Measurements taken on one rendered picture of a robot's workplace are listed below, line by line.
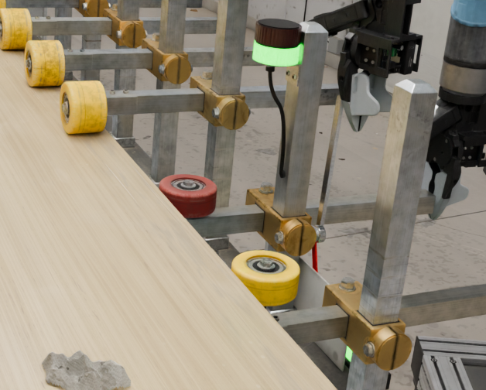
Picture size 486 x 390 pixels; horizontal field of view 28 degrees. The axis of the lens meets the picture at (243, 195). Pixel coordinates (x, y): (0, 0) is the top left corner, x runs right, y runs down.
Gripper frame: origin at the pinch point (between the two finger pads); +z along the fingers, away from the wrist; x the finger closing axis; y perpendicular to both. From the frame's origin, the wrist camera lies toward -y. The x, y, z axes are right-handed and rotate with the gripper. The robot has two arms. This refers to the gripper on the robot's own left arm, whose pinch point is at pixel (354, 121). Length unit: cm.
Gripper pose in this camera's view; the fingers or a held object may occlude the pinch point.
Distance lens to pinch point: 141.2
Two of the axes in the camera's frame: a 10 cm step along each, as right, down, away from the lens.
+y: 7.0, 3.2, -6.4
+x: 7.1, -2.1, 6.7
